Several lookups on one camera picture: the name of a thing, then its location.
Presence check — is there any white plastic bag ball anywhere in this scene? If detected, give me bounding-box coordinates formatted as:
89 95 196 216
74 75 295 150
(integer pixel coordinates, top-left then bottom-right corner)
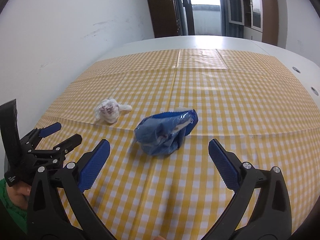
94 99 132 125

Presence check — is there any yellow checkered tablecloth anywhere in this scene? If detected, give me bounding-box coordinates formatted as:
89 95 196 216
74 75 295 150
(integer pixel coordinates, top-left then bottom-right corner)
35 48 320 240

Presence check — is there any person's left hand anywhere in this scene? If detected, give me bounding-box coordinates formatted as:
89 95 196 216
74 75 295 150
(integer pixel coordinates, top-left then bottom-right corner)
6 181 31 210

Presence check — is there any blue snack bag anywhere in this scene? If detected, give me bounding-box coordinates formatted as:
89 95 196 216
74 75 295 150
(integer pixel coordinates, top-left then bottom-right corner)
134 109 199 156

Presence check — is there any dark brown wardrobe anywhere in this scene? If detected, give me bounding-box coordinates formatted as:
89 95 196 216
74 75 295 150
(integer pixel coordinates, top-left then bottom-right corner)
147 0 185 38

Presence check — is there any brown cabinet with glass door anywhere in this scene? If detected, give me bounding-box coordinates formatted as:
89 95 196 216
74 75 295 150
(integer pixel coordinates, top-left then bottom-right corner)
244 0 279 46

